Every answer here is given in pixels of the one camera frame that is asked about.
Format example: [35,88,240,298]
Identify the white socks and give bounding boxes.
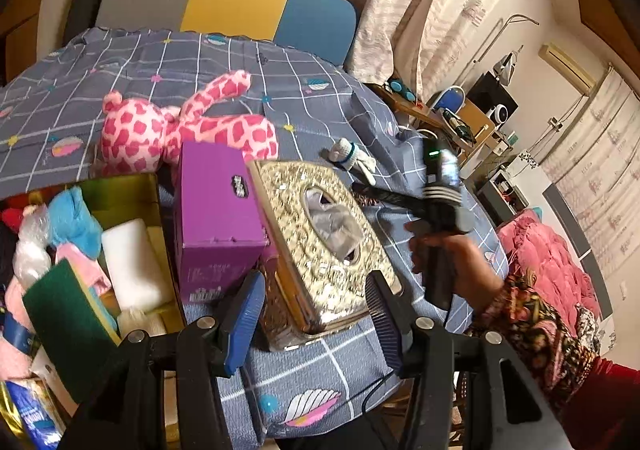
[329,138,378,185]

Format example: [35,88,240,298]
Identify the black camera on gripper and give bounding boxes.
[422,137,462,205]

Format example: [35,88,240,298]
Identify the red knitted item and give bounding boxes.
[0,207,24,233]

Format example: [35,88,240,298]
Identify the pink towel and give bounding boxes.
[0,277,39,381]

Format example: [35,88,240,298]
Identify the wooden desk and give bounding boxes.
[368,84,498,166]

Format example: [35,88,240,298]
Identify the blue tissue packet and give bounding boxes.
[6,378,65,449]

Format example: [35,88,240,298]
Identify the person's right hand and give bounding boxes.
[405,220,503,312]

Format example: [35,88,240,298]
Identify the light blue cloth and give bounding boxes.
[48,187,103,260]

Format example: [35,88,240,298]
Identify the yellow green scrub sponge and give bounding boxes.
[23,259,120,404]

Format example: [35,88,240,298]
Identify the clear plastic bag bundle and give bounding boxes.
[13,205,52,289]

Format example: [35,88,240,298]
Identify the window curtains right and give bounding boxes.
[542,67,639,277]

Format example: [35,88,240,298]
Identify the purple cardboard box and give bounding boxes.
[174,141,268,303]

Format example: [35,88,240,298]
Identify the grey yellow blue headboard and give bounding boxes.
[96,0,357,66]

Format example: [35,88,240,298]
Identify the grey checked bed sheet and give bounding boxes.
[0,26,511,450]

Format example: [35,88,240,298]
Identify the gold ornate tissue box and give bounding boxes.
[250,161,401,352]

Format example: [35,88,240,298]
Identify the pink quilted blanket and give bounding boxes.
[497,209,601,331]

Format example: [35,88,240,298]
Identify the white air conditioner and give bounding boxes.
[538,43,596,96]

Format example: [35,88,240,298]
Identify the floral sleeved right forearm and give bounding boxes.
[469,275,639,449]

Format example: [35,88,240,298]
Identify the leopard print scrunchie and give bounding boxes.
[352,192,383,208]

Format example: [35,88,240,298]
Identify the blue folding chair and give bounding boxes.
[430,86,466,114]

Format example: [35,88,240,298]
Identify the pink white plush toy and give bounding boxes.
[99,70,279,176]

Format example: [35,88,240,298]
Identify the white foam sponge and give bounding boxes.
[102,218,174,312]

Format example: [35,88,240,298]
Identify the gold storage box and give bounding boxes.
[1,173,184,449]

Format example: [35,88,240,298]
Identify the black white patterned pillow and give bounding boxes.
[575,303,601,356]

